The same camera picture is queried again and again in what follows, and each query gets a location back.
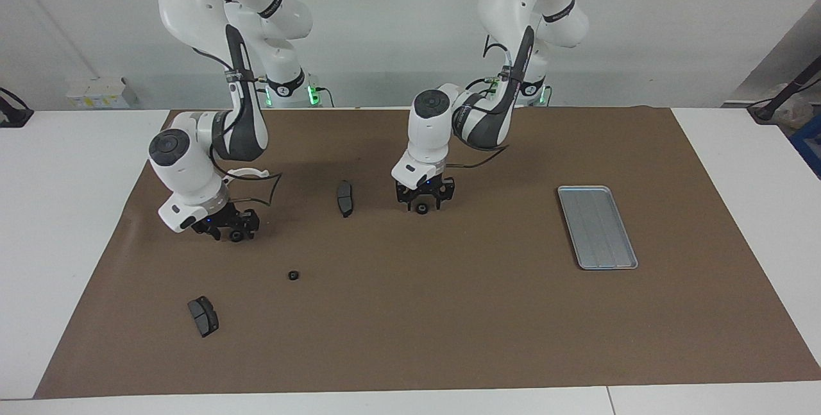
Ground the black stand pole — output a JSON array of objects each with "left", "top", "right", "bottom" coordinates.
[{"left": 747, "top": 56, "right": 821, "bottom": 124}]

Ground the brown table mat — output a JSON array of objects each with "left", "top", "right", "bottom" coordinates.
[{"left": 33, "top": 106, "right": 821, "bottom": 400}]

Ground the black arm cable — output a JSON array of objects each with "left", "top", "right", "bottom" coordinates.
[
  {"left": 446, "top": 33, "right": 514, "bottom": 169},
  {"left": 218, "top": 171, "right": 284, "bottom": 205}
]

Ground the black table clamp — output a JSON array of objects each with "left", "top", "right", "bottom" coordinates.
[{"left": 0, "top": 87, "right": 34, "bottom": 128}]

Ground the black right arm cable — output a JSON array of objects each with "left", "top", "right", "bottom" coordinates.
[{"left": 218, "top": 171, "right": 284, "bottom": 205}]

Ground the long dark grey brake pad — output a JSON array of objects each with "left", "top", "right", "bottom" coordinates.
[{"left": 335, "top": 180, "right": 355, "bottom": 219}]

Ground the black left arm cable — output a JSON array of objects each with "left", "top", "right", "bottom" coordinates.
[{"left": 446, "top": 33, "right": 514, "bottom": 169}]

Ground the grooved dark grey brake pad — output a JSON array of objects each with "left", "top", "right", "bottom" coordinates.
[{"left": 187, "top": 296, "right": 220, "bottom": 338}]

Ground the silver metal tray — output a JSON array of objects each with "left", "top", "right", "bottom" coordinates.
[{"left": 557, "top": 185, "right": 639, "bottom": 271}]

